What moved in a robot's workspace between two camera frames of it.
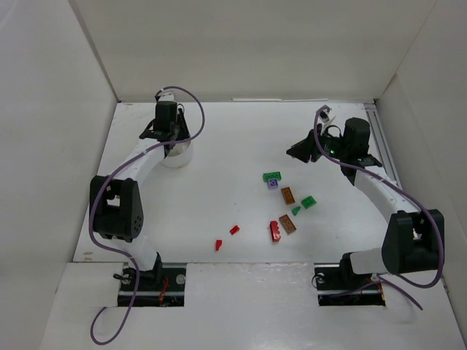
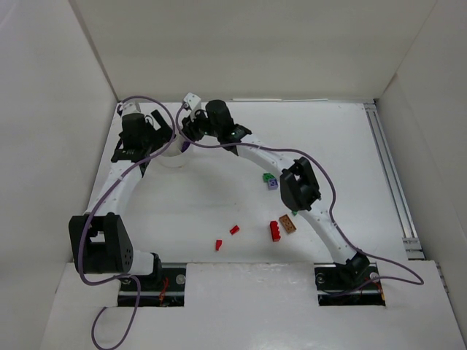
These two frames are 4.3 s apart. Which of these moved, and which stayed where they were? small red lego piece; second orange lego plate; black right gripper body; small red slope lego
Moved: black right gripper body
Stayed: small red lego piece; second orange lego plate; small red slope lego
